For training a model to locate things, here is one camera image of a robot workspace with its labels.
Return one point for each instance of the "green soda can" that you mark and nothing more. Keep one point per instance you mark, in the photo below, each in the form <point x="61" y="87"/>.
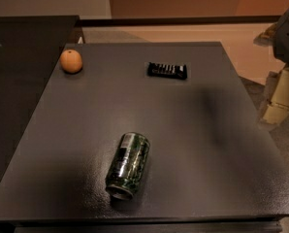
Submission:
<point x="128" y="166"/>

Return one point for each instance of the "orange fruit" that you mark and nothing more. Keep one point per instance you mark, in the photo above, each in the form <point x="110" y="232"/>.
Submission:
<point x="70" y="61"/>

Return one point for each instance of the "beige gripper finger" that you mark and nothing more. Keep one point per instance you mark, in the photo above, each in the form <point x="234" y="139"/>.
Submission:
<point x="275" y="108"/>

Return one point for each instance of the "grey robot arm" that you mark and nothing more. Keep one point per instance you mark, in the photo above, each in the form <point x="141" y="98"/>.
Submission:
<point x="277" y="36"/>

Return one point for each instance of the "black snack bar wrapper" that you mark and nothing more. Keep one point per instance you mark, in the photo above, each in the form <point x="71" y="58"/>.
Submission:
<point x="178" y="72"/>

